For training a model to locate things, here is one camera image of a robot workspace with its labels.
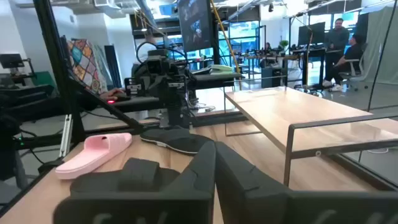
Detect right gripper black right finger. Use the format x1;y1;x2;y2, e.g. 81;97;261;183
216;143;398;224

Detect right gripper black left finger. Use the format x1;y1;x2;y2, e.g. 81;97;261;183
52;141;216;224

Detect black slide sandal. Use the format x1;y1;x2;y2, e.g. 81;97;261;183
69;157;182;200

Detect pink foam slide sandal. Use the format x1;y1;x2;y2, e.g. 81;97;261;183
55;132;133;180

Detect black computer mouse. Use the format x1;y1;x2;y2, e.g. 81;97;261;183
107;93;132;104

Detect person's hand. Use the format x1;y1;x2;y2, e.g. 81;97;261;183
99;88;126;101

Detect black desk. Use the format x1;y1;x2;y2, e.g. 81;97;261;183
111;72;244;113

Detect black slide with white stripe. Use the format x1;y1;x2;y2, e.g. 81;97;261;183
139;128;215;156

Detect pale green box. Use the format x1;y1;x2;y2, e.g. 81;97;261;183
209;63;234;76

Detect large black monitor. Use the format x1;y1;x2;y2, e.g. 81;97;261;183
177;0;216;53

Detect person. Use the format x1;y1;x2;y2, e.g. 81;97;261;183
62;35;108;96
322;17;351;88
328;33;366;93

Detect small black monitor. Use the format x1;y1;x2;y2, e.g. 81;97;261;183
0;53;25;70

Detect grey office chair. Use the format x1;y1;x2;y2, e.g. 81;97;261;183
338;42;369;91

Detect black desktop monitor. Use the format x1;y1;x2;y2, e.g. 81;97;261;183
297;21;326;47

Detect grey-green curtain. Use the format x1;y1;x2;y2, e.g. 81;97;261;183
361;5;398;85

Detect yellow hanging cable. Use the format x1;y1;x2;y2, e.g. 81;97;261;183
210;0;243;91

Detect wooden shelf with metal frame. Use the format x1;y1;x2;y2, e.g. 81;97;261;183
223;75;398;187

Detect black aluminium rig frame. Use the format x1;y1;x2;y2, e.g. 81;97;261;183
12;0;249;150

